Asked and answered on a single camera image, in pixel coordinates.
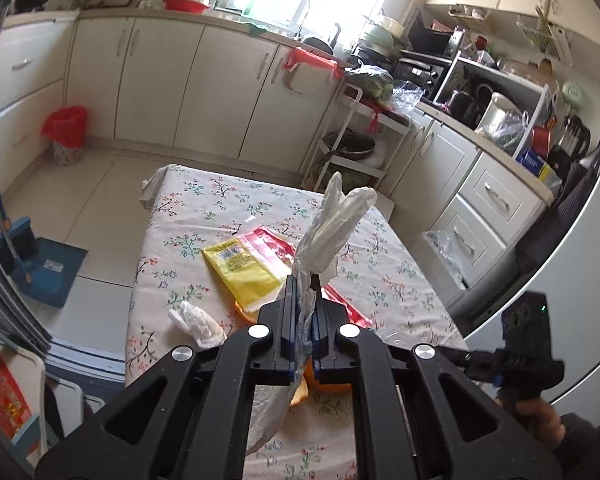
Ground chrome kitchen faucet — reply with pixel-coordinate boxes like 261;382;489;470
283;0;312;42

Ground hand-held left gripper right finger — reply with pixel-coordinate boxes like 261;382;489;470
310;274;564;480

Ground crinkled clear plastic bag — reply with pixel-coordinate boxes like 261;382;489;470
424;230;469;287

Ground black toaster oven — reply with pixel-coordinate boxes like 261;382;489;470
395;57;452;102

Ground white plastic bag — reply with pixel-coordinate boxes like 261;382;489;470
247;172;378;458

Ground white wire basket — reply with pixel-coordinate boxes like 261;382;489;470
516;7;569;62

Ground grey plastic bag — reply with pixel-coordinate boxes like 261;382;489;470
485;110;529;154

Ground cream base cabinets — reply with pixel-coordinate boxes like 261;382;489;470
0;9;348;173

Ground white rolling cart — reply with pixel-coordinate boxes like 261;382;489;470
302;85;412;197

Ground dark cooking pot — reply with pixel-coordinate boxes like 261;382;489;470
322;131;377;162

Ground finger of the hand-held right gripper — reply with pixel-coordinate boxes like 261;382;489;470
447;347;506;387

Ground floral tablecloth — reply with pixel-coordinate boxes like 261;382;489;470
125;164;469;480

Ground red-lined waste bin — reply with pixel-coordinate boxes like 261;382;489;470
41;106;89;167

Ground white countertop shelf rack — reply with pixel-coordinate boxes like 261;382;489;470
432;50;554;162

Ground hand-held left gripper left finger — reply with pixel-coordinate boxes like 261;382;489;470
34;275;306;480

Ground white kettle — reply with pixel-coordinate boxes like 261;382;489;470
477;92;512;134

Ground bag of green vegetables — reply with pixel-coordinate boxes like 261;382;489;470
345;62;396;107

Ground black microwave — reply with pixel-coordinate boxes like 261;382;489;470
407;7;462;57

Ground person's right forearm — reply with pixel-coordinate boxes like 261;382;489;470
552;410;600;480

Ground person's right hand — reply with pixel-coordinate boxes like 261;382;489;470
495;394;567;448

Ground blue box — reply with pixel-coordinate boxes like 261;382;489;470
516;149;552;177

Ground red snack packet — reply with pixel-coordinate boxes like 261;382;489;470
237;227;376;329

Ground white drawer cabinet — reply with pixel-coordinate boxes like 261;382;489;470
394;105;557;293

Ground black chair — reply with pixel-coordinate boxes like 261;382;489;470
514;152;600;306

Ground white tissue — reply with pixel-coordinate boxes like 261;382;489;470
168;302;227;350

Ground long-handled broom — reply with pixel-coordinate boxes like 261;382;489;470
0;20;39;281

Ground red printed box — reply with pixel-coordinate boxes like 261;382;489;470
0;342;47;462

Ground blue dustpan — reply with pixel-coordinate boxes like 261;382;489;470
0;216;90;309

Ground stacked green pots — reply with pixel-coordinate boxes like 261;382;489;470
354;15;407;62

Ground orange fruit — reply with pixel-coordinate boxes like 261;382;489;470
234;300;354;407

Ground red basin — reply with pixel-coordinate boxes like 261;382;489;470
162;0;212;13

